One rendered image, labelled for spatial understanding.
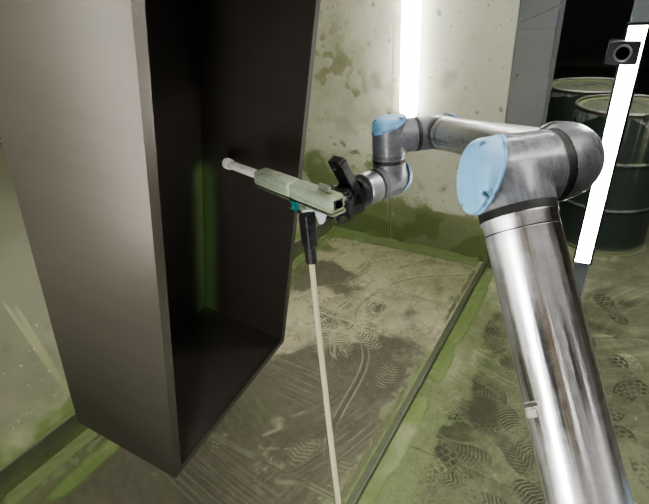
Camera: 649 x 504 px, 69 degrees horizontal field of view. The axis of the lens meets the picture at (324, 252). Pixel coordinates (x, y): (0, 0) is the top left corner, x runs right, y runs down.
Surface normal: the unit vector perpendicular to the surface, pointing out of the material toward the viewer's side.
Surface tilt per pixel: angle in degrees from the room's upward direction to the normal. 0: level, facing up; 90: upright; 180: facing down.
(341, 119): 90
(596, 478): 54
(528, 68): 90
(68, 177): 90
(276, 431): 0
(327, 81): 90
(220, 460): 0
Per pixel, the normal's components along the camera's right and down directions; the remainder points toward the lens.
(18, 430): 0.69, -0.31
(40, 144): -0.42, 0.47
